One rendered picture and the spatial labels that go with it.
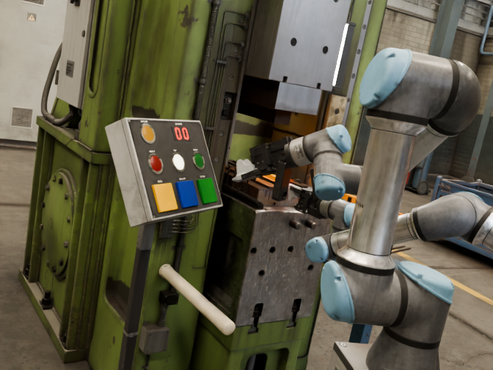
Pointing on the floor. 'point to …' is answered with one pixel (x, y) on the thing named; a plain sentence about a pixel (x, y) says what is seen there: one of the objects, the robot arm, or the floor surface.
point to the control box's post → (147, 231)
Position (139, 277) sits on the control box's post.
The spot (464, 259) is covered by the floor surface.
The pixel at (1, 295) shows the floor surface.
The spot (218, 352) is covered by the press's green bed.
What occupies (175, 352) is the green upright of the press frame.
